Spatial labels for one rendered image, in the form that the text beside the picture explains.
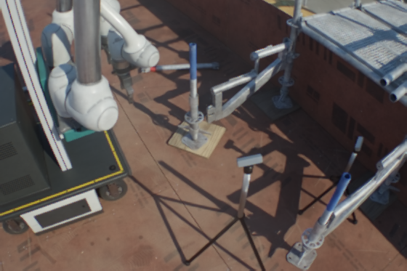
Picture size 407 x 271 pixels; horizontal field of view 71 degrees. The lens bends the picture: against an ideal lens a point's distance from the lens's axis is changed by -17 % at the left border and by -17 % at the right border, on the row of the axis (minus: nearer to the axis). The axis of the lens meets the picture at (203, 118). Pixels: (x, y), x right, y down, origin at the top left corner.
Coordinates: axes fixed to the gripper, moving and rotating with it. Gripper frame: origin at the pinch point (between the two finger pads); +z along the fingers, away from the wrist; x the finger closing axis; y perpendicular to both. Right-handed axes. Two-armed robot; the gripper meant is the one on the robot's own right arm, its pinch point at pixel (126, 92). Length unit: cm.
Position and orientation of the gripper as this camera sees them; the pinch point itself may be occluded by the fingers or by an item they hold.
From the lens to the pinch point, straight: 174.7
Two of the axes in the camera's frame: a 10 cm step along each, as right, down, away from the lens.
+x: 4.7, 6.0, -6.5
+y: -8.8, 3.2, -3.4
